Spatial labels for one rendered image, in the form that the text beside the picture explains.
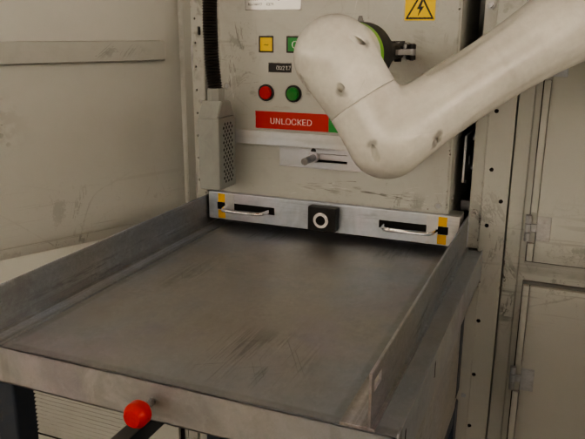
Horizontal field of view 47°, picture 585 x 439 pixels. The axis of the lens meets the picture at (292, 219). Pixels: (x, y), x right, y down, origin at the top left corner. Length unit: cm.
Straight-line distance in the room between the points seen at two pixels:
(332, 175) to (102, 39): 54
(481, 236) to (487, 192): 9
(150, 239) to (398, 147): 61
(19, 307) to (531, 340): 93
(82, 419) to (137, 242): 83
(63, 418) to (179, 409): 121
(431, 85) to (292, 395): 43
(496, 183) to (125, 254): 70
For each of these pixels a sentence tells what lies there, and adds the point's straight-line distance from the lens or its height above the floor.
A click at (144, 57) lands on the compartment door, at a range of 146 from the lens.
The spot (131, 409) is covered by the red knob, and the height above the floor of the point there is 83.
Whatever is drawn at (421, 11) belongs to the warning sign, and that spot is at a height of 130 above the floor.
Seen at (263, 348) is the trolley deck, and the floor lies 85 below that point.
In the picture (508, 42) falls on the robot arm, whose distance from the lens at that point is 94.
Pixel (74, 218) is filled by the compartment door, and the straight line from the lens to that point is 145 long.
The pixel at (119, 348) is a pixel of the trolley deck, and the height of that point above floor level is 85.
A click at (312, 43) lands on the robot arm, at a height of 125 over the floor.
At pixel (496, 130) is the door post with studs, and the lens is 132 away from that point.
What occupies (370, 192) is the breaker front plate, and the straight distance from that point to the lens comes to 134.
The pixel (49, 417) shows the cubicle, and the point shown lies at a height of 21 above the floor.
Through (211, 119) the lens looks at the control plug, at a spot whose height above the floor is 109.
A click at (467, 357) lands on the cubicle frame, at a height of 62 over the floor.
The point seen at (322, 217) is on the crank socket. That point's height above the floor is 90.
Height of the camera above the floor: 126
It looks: 16 degrees down
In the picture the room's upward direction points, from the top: straight up
